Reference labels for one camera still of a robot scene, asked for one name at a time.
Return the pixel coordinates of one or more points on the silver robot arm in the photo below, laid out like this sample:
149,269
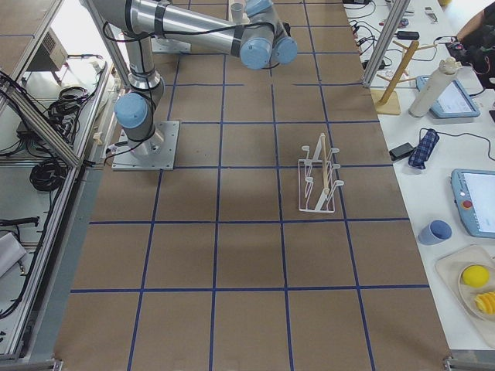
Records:
264,39

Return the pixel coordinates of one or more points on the grey plastic cup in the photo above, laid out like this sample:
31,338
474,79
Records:
237,12

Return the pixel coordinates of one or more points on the blue cup on desk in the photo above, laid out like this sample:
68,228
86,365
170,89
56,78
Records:
435,232

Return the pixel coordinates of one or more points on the blue teach pendant tablet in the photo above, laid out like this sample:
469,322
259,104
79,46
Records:
454,102

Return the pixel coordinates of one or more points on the wooden mug stand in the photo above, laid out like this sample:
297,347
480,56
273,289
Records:
387,101

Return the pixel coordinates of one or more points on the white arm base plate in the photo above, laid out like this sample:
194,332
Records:
156,153

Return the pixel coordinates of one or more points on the white paper roll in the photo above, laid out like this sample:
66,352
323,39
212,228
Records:
435,85

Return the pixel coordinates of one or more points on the black power adapter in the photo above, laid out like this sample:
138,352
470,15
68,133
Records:
402,151

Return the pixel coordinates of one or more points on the beige tray with fruit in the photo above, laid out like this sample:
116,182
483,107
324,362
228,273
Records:
450,267

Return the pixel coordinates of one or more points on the sliced lemon pieces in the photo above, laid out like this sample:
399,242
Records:
486,302

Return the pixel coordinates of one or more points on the plaid folded umbrella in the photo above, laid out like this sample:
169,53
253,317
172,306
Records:
424,149

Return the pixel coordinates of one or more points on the white wire cup rack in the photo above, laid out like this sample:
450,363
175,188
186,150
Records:
317,181

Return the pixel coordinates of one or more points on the yellow lemon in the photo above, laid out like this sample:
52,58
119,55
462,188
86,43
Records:
475,276

